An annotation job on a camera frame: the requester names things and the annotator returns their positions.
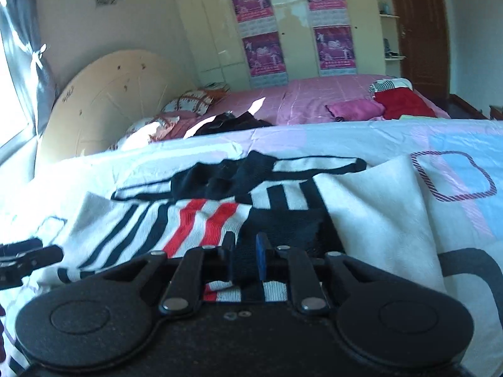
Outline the beige round headboard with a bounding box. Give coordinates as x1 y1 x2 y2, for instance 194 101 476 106
37 49 197 161

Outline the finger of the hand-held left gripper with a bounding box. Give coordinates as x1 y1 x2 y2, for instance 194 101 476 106
0 244 64 289
0 238 43 260

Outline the red black striped white sweater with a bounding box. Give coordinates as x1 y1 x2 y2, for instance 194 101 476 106
57 151 368 303

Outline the cream wardrobe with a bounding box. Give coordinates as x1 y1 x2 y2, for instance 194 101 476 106
169 0 388 91

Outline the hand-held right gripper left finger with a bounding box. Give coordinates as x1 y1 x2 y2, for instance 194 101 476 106
90 232 236 318

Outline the magenta folded cloth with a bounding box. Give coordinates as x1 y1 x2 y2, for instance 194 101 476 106
325 99 386 120

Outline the window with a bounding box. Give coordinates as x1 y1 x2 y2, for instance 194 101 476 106
0 39 32 154

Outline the small dark object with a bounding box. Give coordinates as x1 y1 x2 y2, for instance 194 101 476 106
383 38 405 57

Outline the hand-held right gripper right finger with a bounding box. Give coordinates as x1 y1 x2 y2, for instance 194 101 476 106
256 233 397 317

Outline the black white striped cloth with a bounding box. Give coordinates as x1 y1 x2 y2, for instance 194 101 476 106
369 79 413 94

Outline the grey curtain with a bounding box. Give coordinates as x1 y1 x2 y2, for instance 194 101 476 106
0 0 59 138

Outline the cream corner shelf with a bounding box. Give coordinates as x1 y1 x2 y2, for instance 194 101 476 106
369 0 407 63

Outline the blue orange patterned pillow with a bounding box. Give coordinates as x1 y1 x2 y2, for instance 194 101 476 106
162 88 216 115

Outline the red folded cloth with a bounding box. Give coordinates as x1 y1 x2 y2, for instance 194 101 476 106
374 90 436 119

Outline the brown wooden door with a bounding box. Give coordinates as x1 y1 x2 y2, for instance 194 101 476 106
387 0 452 99

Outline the pink checked bed cover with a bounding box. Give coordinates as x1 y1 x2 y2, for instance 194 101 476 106
173 74 450 138

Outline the pastel patterned bed sheet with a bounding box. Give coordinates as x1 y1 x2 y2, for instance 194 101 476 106
0 118 503 377

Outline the white pink patterned pillow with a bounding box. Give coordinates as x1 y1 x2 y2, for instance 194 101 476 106
110 115 197 150

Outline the dark wooden furniture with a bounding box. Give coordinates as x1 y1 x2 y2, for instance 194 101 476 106
448 93 503 120

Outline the black clothes pile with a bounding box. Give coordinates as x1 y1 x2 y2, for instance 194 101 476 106
193 112 274 137

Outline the plain white garment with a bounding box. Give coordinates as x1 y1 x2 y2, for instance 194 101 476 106
314 155 446 295

